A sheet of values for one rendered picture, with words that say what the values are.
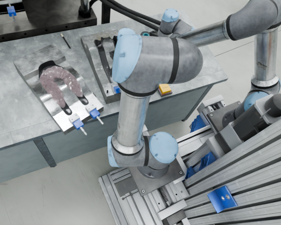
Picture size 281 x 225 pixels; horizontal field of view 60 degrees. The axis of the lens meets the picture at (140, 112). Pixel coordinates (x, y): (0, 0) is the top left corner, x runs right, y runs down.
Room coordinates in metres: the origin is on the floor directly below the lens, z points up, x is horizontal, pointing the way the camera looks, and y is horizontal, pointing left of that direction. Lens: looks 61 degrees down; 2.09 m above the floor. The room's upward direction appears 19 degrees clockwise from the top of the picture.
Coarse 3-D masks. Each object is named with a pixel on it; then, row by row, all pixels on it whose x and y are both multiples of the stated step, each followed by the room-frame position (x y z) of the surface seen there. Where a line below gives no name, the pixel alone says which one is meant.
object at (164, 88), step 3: (162, 84) 0.93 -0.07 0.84; (165, 84) 0.94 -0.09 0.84; (159, 87) 0.91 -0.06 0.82; (162, 87) 0.91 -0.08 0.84; (165, 87) 0.91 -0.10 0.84; (168, 87) 0.92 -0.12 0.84; (162, 90) 0.89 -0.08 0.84; (165, 90) 0.89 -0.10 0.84; (168, 90) 0.90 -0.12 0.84; (162, 93) 0.87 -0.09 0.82
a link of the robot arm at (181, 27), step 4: (180, 20) 1.00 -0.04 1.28; (176, 24) 0.97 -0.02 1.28; (180, 24) 0.97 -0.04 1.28; (184, 24) 0.98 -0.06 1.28; (176, 28) 0.96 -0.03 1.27; (180, 28) 0.95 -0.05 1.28; (184, 28) 0.95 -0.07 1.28; (188, 28) 0.96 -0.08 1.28; (192, 28) 0.97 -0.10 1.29; (172, 32) 0.96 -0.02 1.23; (176, 32) 0.92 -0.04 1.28; (180, 32) 0.92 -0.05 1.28; (184, 32) 0.93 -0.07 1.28
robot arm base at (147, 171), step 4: (140, 168) 0.30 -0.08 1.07; (144, 168) 0.30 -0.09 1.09; (148, 168) 0.30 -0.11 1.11; (152, 168) 0.30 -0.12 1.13; (164, 168) 0.32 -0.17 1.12; (168, 168) 0.34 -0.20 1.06; (140, 172) 0.29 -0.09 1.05; (144, 172) 0.29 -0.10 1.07; (148, 172) 0.29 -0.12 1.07; (152, 172) 0.29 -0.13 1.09; (156, 172) 0.30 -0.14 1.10; (160, 172) 0.30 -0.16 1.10; (164, 172) 0.31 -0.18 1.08; (148, 176) 0.28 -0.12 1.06; (152, 176) 0.29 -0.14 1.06; (156, 176) 0.29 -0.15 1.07; (160, 176) 0.30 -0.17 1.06
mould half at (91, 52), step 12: (84, 36) 1.07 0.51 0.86; (96, 36) 1.11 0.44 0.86; (108, 36) 1.14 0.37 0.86; (84, 48) 1.00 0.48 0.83; (96, 48) 0.95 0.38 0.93; (108, 48) 0.99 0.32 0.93; (96, 60) 0.89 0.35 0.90; (108, 60) 0.92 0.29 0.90; (96, 72) 0.82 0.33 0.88; (108, 84) 0.76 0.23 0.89; (108, 96) 0.69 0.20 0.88; (120, 96) 0.74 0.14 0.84
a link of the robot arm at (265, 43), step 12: (276, 0) 0.85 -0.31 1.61; (276, 24) 0.84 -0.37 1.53; (264, 36) 0.84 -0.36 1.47; (276, 36) 0.86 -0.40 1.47; (264, 48) 0.83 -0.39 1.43; (276, 48) 0.85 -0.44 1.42; (264, 60) 0.82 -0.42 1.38; (264, 72) 0.81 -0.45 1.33; (252, 84) 0.81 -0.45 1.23; (264, 84) 0.79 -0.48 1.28; (276, 84) 0.81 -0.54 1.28
